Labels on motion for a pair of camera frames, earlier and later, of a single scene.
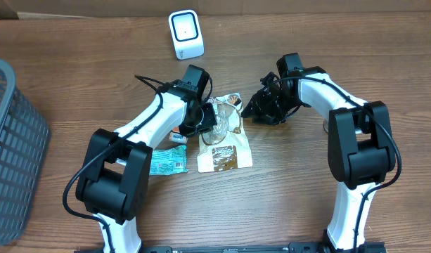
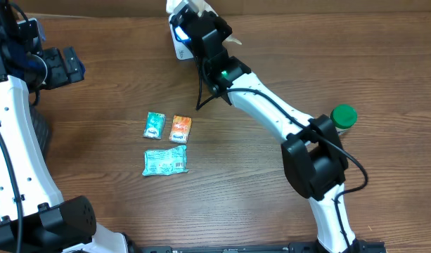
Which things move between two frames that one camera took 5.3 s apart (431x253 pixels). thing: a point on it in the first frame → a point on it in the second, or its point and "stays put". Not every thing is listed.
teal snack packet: x=169 y=161 stays put
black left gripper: x=190 y=131 → x=62 y=74
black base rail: x=365 y=248 stays put
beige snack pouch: x=226 y=147 → x=200 y=6
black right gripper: x=263 y=111 → x=222 y=30
